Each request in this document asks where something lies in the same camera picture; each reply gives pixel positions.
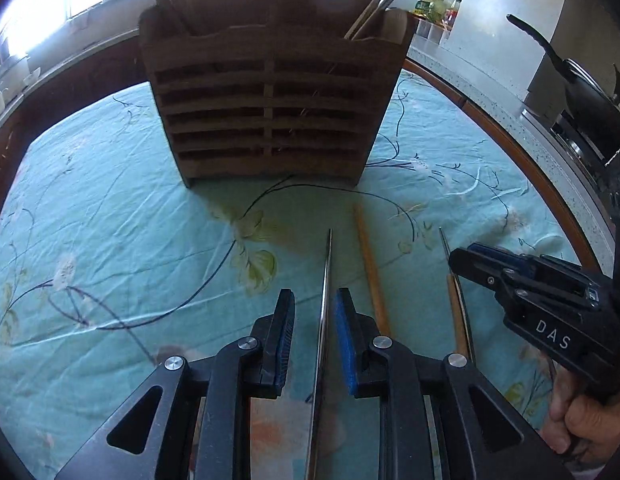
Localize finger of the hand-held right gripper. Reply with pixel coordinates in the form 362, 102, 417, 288
467, 241, 603, 306
448, 246, 533, 311

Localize wooden slatted utensil holder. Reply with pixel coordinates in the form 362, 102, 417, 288
138, 0, 410, 190

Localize teal floral tablecloth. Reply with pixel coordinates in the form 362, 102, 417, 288
0, 62, 598, 480

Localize black wok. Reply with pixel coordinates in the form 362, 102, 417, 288
506, 13, 620, 161

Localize large kitchen window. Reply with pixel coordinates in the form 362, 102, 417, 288
0, 0, 351, 61

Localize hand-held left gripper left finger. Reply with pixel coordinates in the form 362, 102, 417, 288
55, 289, 296, 480

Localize bottles on counter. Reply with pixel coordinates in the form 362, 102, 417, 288
414, 0, 448, 23

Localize gas stove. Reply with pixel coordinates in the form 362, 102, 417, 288
520, 105, 620, 176

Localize person's right hand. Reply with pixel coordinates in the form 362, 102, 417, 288
540, 375, 620, 466

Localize light ridged wooden chopstick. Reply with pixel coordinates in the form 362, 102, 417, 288
352, 203, 392, 338

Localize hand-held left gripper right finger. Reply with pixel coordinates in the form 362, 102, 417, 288
335, 287, 573, 480

